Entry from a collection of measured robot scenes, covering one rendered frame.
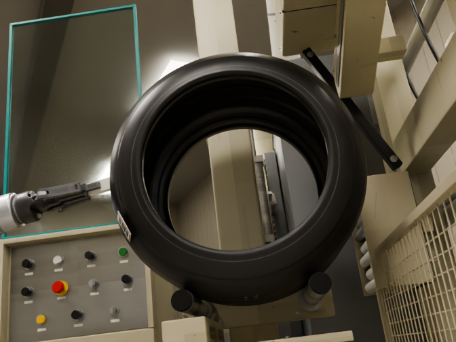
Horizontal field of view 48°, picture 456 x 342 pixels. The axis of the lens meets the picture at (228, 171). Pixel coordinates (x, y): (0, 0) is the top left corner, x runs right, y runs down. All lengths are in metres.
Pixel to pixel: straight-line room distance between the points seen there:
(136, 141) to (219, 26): 0.71
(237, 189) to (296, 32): 0.49
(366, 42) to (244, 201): 0.54
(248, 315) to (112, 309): 0.61
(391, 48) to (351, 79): 0.13
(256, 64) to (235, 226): 0.49
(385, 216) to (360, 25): 0.50
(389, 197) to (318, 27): 0.52
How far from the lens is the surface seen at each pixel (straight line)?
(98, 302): 1.90
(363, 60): 1.43
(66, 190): 1.24
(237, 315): 1.39
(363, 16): 1.34
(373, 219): 1.40
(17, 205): 1.28
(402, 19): 5.15
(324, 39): 1.60
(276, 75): 1.16
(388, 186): 1.43
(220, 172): 1.50
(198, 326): 1.05
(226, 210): 1.46
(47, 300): 1.97
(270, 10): 2.24
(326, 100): 1.14
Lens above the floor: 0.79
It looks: 20 degrees up
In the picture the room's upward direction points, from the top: 7 degrees counter-clockwise
